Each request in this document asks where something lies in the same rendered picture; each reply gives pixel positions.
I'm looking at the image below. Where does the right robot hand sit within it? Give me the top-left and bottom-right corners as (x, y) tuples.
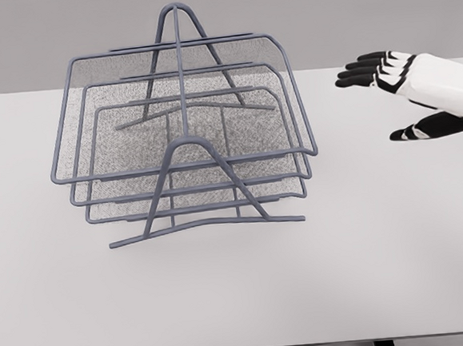
(331, 43), (463, 148)

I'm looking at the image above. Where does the grey mesh file tray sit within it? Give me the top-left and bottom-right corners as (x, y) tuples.
(40, 28), (321, 186)
(59, 57), (313, 208)
(76, 82), (309, 225)

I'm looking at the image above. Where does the grey wire tray rack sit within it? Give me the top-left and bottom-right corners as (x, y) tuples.
(90, 0), (308, 250)

